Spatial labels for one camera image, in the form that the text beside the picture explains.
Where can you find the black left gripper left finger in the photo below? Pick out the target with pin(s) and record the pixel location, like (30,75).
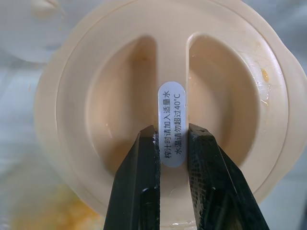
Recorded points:
(134,187)

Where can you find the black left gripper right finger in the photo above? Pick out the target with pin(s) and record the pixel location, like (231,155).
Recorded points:
(216,191)

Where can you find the cream plastic blender lid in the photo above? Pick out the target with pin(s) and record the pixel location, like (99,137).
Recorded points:
(216,95)

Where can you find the white round dish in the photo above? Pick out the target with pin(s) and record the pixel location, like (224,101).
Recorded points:
(26,36)

